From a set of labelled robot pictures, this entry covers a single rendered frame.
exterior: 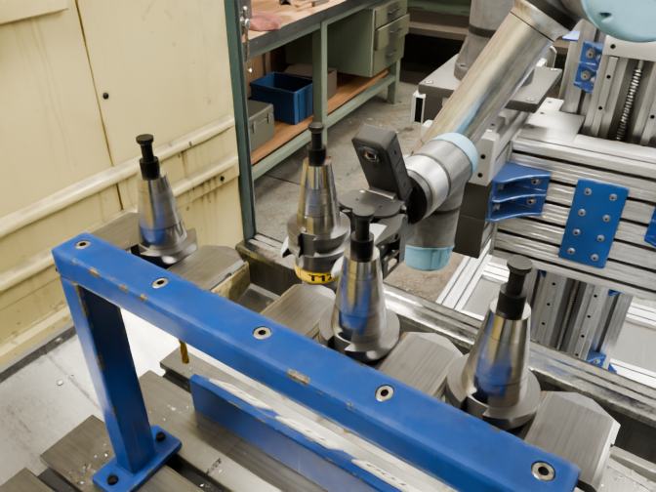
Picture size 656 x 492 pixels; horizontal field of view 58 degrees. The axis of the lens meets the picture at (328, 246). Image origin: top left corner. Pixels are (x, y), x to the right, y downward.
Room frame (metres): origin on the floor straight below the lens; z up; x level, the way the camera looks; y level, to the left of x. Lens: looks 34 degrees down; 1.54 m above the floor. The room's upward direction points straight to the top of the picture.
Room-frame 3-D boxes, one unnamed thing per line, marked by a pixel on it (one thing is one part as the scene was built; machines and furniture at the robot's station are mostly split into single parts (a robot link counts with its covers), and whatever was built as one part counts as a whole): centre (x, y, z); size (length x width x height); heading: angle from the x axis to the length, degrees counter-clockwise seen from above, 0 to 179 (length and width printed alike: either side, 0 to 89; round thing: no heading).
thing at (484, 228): (1.16, -0.34, 0.89); 0.36 x 0.10 x 0.09; 151
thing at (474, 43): (1.15, -0.32, 1.21); 0.15 x 0.15 x 0.10
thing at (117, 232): (0.51, 0.20, 1.21); 0.07 x 0.05 x 0.01; 146
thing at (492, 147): (1.15, -0.32, 1.07); 0.40 x 0.13 x 0.09; 151
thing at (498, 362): (0.29, -0.12, 1.26); 0.04 x 0.04 x 0.07
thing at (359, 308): (0.35, -0.02, 1.26); 0.04 x 0.04 x 0.07
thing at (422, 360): (0.32, -0.07, 1.21); 0.07 x 0.05 x 0.01; 146
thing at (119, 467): (0.46, 0.23, 1.05); 0.10 x 0.05 x 0.30; 146
